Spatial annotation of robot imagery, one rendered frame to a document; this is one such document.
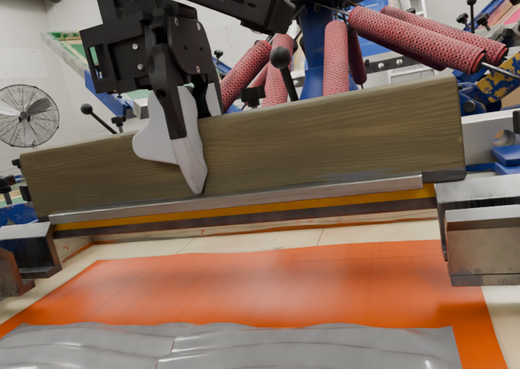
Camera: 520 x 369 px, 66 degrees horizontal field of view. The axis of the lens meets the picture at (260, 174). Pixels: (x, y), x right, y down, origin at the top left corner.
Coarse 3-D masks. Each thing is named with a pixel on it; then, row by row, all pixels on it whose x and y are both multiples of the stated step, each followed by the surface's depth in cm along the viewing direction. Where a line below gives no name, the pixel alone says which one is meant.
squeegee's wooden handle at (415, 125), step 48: (336, 96) 30; (384, 96) 29; (432, 96) 28; (96, 144) 38; (240, 144) 33; (288, 144) 32; (336, 144) 31; (384, 144) 30; (432, 144) 29; (48, 192) 41; (96, 192) 39; (144, 192) 37; (192, 192) 36
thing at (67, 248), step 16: (480, 176) 42; (240, 224) 49; (256, 224) 48; (272, 224) 47; (288, 224) 47; (304, 224) 46; (320, 224) 46; (336, 224) 45; (352, 224) 45; (368, 224) 44; (64, 240) 52; (80, 240) 54; (96, 240) 56; (112, 240) 55; (128, 240) 54; (144, 240) 54; (64, 256) 52
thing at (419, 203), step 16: (320, 208) 34; (336, 208) 33; (352, 208) 33; (368, 208) 32; (384, 208) 32; (400, 208) 32; (416, 208) 31; (432, 208) 31; (128, 224) 40; (144, 224) 39; (160, 224) 39; (176, 224) 38; (192, 224) 38; (208, 224) 37; (224, 224) 37
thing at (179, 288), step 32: (160, 256) 47; (192, 256) 45; (224, 256) 43; (64, 288) 43; (96, 288) 42; (128, 288) 40; (160, 288) 39; (192, 288) 37; (32, 320) 37; (64, 320) 36; (96, 320) 35; (128, 320) 34; (160, 320) 33; (192, 320) 32
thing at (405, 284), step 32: (256, 256) 42; (288, 256) 40; (320, 256) 39; (352, 256) 37; (384, 256) 36; (416, 256) 35; (224, 288) 36; (256, 288) 35; (288, 288) 34; (320, 288) 33; (352, 288) 32; (384, 288) 31; (416, 288) 30; (448, 288) 29; (480, 288) 28; (224, 320) 31; (256, 320) 30; (288, 320) 29; (320, 320) 28; (352, 320) 28; (384, 320) 27; (416, 320) 26; (448, 320) 26; (480, 320) 25; (480, 352) 22
